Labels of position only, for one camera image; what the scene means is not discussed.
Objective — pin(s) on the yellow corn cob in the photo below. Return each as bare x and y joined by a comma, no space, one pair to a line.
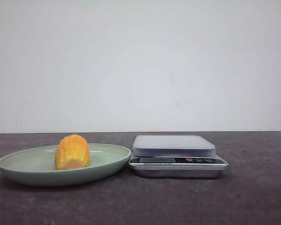
72,152

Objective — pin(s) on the silver digital kitchen scale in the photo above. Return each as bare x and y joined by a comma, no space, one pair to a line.
175,156

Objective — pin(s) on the light green plate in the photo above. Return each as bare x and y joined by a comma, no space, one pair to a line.
35,167

